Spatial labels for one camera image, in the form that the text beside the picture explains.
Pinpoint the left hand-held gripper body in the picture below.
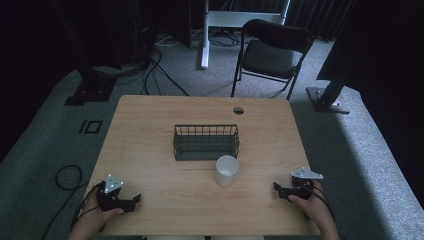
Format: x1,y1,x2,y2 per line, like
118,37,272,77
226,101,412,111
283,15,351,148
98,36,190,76
96,173,135,214

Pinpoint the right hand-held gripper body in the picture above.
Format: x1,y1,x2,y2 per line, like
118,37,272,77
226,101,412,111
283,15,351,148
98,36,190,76
285,166,324,201

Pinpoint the person's right hand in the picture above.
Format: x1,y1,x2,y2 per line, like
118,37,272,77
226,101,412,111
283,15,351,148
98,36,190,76
287,179,335,236

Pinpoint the person's left hand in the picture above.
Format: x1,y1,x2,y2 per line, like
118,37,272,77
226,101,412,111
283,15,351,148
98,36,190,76
68,199,125,240

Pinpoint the white cup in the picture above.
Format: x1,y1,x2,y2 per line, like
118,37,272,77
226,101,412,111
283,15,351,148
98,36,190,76
215,155,240,188

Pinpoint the black metal stand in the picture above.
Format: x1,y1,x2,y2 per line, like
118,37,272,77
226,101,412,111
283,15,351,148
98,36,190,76
305,0,359,115
64,0,118,107

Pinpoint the black folding chair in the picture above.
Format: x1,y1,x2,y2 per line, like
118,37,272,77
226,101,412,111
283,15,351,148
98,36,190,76
230,18,315,102

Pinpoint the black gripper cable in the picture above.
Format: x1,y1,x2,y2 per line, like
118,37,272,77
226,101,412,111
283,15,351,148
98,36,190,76
40,164,105,240
309,185,337,222

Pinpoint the dark wire basket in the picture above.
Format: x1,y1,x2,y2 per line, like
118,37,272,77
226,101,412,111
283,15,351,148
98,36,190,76
172,123,241,162

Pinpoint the bundle of floor cables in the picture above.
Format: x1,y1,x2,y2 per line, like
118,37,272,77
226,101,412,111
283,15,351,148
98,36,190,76
93,6,241,97

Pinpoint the white desk frame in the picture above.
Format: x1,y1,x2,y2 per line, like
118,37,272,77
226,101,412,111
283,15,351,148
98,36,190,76
199,0,292,70

